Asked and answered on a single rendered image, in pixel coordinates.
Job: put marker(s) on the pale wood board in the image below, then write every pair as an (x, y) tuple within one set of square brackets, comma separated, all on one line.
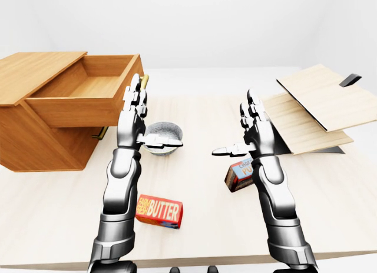
[(300, 129)]

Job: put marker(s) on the small dark shape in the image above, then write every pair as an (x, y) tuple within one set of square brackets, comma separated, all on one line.
[(212, 269), (174, 270)]

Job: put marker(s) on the pale wood panel, black-edged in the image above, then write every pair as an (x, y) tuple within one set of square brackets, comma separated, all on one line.
[(327, 96)]

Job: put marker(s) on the red butter box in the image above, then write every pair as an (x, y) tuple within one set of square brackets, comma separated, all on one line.
[(160, 211)]

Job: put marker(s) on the open wooden drawer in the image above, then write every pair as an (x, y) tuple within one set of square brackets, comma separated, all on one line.
[(88, 112)]

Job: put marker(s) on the brown chocolate pudding box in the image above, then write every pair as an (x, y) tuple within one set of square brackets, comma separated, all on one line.
[(240, 174)]

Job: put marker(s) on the grey speckled bowl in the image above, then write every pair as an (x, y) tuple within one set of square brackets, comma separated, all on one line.
[(165, 129)]

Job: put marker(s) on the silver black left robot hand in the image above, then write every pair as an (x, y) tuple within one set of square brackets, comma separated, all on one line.
[(129, 129)]

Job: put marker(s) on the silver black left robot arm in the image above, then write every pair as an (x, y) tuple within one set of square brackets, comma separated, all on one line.
[(117, 193)]

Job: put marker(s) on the closed wooden drawer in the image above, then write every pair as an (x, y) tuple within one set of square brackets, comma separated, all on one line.
[(73, 146)]

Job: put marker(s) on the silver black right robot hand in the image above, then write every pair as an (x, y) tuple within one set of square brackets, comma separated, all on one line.
[(262, 134)]

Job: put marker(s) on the wooden cabinet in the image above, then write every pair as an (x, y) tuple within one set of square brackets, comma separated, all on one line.
[(26, 143)]

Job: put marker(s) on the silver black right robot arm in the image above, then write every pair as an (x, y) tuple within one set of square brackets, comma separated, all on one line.
[(279, 205)]

